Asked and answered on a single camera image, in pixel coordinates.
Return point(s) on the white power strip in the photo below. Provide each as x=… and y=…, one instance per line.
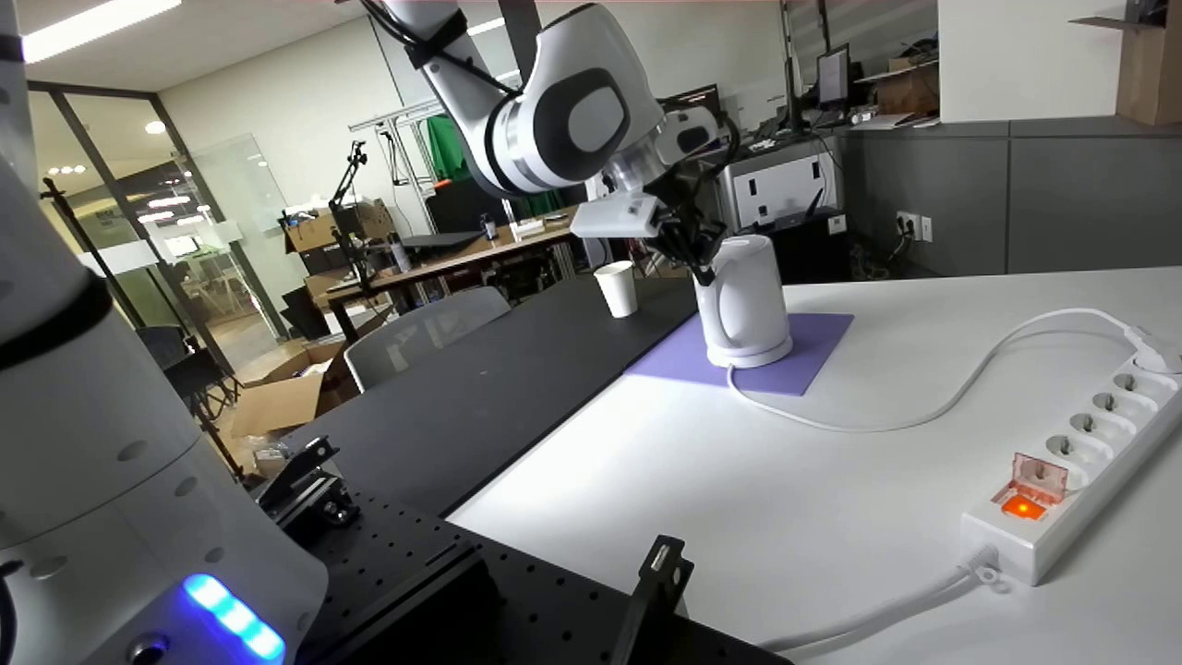
x=1082, y=468

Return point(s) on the white equipment cabinet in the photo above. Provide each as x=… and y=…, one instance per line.
x=781, y=190

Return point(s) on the purple square mat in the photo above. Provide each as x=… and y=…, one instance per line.
x=812, y=344

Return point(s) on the wooden office desk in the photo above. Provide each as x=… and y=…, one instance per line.
x=491, y=250

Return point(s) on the green hanging cloth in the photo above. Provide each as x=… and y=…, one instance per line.
x=444, y=153

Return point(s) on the black camera tripod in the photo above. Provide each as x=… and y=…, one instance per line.
x=349, y=207

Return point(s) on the white paper cup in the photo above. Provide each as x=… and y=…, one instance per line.
x=616, y=289

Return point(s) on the wooden wall shelf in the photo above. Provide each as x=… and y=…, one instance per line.
x=1151, y=69

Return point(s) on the white wall outlet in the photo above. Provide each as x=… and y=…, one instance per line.
x=912, y=225

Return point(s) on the white electric kettle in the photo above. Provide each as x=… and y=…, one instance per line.
x=743, y=307

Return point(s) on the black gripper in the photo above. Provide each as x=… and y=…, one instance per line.
x=685, y=206

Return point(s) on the dark slim computer monitor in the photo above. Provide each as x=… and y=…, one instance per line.
x=832, y=79

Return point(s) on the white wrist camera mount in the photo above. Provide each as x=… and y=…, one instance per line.
x=614, y=217

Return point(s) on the grey office chair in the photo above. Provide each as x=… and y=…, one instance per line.
x=426, y=331

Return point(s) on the brown cardboard box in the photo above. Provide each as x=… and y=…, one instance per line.
x=279, y=399

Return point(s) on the black upright table clamp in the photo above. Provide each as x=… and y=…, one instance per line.
x=652, y=591

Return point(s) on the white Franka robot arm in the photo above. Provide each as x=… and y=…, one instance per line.
x=555, y=117

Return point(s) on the black flat table clamp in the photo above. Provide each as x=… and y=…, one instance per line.
x=299, y=486

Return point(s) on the ceiling light panel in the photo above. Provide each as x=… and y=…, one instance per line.
x=87, y=27

